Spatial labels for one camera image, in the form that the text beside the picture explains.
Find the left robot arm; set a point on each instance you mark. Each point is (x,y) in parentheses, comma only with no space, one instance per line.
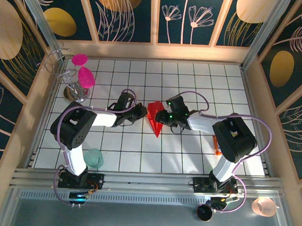
(71,126)

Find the red square paper sheet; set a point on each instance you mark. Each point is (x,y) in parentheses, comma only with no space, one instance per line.
(154,123)

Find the colourful snack packet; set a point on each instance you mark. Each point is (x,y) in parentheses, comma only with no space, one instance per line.
(217,146)

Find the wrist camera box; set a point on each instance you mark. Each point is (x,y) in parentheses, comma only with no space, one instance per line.
(126,101)
(178,104)

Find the aluminium frame post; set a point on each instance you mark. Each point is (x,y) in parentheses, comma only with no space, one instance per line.
(44,21)
(264,33)

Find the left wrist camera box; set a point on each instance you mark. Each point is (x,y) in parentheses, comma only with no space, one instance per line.
(126,101)

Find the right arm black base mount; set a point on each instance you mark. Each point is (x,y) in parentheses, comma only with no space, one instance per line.
(200,184)

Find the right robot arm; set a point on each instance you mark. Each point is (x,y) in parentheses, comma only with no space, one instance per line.
(233,137)

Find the black round cap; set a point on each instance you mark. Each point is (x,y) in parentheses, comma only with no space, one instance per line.
(204,211)

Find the grey vented metal tray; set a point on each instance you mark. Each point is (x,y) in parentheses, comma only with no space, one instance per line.
(140,218)

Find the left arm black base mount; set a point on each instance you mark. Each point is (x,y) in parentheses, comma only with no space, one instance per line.
(96,181)

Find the aluminium front rail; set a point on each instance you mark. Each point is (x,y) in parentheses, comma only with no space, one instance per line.
(150,180)

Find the black electronics module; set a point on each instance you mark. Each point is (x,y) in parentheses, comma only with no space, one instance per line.
(78,197)
(225,200)

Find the pink wine glass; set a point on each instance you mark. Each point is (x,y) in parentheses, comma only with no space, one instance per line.
(85,74)

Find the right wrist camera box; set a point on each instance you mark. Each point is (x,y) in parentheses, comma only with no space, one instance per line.
(178,104)

